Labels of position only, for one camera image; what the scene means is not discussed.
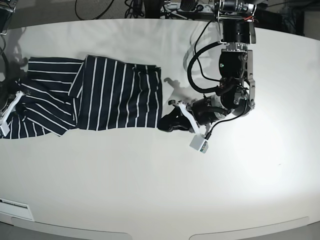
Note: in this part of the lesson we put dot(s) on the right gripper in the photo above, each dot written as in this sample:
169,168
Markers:
7,95

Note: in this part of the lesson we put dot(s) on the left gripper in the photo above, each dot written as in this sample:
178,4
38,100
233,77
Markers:
206,111

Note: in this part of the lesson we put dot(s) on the navy white striped T-shirt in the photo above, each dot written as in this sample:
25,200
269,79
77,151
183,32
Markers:
95,93

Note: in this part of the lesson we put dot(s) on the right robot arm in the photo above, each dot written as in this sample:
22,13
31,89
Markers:
7,9

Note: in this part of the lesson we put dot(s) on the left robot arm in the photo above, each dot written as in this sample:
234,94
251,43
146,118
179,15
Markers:
235,92

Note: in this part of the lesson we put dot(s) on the white power strip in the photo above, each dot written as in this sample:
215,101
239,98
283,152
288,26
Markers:
197,6

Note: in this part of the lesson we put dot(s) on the white label sticker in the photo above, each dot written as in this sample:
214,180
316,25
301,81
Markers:
16,209

